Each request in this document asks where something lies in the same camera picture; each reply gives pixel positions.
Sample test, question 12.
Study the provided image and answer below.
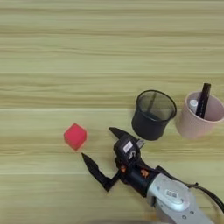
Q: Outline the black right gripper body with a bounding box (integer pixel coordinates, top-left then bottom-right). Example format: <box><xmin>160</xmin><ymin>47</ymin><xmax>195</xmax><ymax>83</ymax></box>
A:
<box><xmin>115</xmin><ymin>157</ymin><xmax>165</xmax><ymax>199</ymax></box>

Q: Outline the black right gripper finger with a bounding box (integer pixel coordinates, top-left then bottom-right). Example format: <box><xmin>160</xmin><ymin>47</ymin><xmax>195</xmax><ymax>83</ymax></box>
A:
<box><xmin>80</xmin><ymin>152</ymin><xmax>121</xmax><ymax>193</ymax></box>
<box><xmin>108</xmin><ymin>126</ymin><xmax>146</xmax><ymax>149</ymax></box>

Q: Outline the black mesh pen cup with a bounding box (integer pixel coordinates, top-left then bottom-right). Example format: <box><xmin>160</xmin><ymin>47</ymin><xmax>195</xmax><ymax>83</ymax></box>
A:
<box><xmin>130</xmin><ymin>89</ymin><xmax>178</xmax><ymax>142</ymax></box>

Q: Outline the red foam cube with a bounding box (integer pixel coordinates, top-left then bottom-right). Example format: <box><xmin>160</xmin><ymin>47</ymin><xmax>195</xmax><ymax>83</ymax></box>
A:
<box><xmin>63</xmin><ymin>122</ymin><xmax>88</xmax><ymax>152</ymax></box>

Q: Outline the black marker pen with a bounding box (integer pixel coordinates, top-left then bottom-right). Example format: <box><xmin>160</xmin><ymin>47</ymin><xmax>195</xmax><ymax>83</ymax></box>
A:
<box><xmin>195</xmin><ymin>82</ymin><xmax>212</xmax><ymax>119</ymax></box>

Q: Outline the black box with white label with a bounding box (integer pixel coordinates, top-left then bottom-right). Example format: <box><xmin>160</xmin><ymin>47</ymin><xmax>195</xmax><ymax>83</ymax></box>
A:
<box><xmin>113</xmin><ymin>136</ymin><xmax>142</xmax><ymax>169</ymax></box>

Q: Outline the pink plastic cup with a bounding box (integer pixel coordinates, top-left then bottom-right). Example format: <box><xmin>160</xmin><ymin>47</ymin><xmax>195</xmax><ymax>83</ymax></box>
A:
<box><xmin>175</xmin><ymin>91</ymin><xmax>224</xmax><ymax>140</ymax></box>

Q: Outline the white tube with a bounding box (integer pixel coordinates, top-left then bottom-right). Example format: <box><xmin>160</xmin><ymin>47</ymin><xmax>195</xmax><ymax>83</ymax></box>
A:
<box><xmin>188</xmin><ymin>99</ymin><xmax>200</xmax><ymax>114</ymax></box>

